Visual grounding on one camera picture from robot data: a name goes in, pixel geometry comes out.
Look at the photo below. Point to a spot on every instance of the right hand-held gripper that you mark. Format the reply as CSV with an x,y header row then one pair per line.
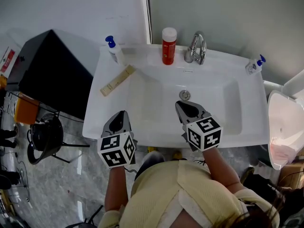
x,y
204,133

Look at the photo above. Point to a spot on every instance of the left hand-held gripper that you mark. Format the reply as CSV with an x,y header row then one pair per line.
x,y
116,151

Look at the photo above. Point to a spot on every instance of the beige toiletry item box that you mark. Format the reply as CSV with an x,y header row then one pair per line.
x,y
117,81

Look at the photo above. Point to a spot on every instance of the person's right forearm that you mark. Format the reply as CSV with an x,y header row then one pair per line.
x,y
219,167

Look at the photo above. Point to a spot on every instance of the person's left forearm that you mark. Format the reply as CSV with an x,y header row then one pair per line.
x,y
116,189

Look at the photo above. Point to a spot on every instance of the white sink counter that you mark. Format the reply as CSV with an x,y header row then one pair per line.
x,y
107,120

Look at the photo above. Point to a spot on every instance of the metal sink drain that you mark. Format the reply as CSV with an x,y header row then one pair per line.
x,y
184,95

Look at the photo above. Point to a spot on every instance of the person's pale yellow shirt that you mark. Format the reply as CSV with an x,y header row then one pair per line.
x,y
166,193

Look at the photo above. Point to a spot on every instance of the black metal chair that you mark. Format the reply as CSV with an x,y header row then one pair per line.
x,y
47,134

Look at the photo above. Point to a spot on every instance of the white toilet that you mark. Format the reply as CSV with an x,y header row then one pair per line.
x,y
285,132

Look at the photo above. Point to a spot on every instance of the chrome faucet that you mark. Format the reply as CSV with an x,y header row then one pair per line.
x,y
196,52

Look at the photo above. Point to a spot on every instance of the small white blue pump bottle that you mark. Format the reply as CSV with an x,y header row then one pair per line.
x,y
253,67

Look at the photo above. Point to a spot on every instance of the white pipe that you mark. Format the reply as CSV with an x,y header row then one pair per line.
x,y
272,85

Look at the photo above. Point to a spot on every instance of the orange bottle with white cap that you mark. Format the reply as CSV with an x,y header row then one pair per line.
x,y
168,51

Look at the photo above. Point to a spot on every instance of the cardboard box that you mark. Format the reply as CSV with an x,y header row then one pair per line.
x,y
292,174

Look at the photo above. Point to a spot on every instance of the tall white blue pump bottle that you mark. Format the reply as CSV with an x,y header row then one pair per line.
x,y
116,53

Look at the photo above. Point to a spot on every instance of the orange box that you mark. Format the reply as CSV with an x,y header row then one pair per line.
x,y
26,109

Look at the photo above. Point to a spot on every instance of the black cabinet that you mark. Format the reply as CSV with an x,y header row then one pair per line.
x,y
52,72

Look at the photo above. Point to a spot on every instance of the red and white sign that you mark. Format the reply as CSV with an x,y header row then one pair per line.
x,y
7,60

